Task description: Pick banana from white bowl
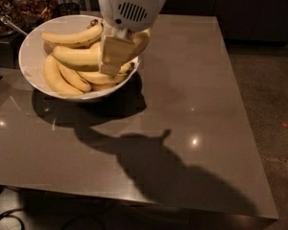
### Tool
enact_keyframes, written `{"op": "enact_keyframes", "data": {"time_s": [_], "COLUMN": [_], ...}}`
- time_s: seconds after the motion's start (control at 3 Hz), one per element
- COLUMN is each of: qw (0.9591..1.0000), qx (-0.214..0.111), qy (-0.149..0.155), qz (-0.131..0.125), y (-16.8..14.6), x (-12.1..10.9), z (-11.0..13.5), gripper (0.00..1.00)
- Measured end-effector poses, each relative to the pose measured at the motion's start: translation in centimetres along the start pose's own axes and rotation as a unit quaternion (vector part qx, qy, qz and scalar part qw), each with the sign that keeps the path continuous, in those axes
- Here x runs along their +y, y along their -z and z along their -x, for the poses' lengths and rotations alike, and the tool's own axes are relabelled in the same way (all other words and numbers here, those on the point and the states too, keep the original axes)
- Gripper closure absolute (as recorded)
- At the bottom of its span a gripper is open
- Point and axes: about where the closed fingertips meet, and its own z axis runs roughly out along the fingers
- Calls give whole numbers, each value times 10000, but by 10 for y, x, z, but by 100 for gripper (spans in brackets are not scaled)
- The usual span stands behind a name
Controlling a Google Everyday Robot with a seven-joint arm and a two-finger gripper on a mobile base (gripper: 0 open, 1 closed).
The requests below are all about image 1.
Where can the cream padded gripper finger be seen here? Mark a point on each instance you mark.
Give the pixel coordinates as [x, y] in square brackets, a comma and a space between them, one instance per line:
[116, 47]

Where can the yellow banana right with dark tip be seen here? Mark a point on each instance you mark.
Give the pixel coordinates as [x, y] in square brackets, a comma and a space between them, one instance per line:
[127, 67]

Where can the glass jar of snacks right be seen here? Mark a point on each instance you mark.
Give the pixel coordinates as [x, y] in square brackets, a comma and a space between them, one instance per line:
[44, 9]

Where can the yellow banana far left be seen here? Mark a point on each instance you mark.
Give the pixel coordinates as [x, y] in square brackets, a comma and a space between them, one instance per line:
[56, 81]

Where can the metal spoon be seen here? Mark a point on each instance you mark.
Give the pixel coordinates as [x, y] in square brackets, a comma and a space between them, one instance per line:
[8, 22]

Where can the glass jar of snacks left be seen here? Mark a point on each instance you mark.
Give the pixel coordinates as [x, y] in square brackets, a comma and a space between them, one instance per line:
[1, 7]

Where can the large yellow banana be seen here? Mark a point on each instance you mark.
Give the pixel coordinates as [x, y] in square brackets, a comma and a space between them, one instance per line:
[88, 59]

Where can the white bowl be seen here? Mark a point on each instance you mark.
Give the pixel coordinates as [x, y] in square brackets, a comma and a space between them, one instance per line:
[34, 51]

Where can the glass jar of snacks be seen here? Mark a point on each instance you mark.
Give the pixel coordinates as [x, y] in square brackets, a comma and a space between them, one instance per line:
[1, 7]
[44, 9]

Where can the dark cup behind bowl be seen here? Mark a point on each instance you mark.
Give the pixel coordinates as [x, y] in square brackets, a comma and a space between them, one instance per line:
[68, 9]

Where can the yellow banana at bottom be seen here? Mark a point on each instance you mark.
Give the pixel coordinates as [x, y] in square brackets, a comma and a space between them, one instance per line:
[100, 87]

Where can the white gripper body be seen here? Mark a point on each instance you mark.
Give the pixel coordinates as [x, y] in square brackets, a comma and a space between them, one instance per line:
[131, 9]

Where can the yellow banana lower middle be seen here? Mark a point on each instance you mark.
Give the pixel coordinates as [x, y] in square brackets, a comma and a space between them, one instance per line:
[98, 78]

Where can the yellow banana at back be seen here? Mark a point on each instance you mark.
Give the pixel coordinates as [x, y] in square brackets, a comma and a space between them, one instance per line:
[76, 40]

